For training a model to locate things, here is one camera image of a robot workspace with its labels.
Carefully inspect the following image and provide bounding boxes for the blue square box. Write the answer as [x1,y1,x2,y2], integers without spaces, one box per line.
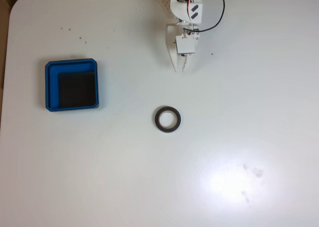
[44,58,101,112]

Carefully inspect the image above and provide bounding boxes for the black liner pad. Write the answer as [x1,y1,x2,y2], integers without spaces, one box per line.
[58,71,97,108]

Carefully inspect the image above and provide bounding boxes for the red white servo cable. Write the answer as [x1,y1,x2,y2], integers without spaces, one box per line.
[183,0,209,37]

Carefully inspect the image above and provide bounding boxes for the black tape roll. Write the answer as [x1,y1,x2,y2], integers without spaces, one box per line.
[153,105,182,134]

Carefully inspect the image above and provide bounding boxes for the white square camera box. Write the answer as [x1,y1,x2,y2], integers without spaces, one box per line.
[175,34,196,56]

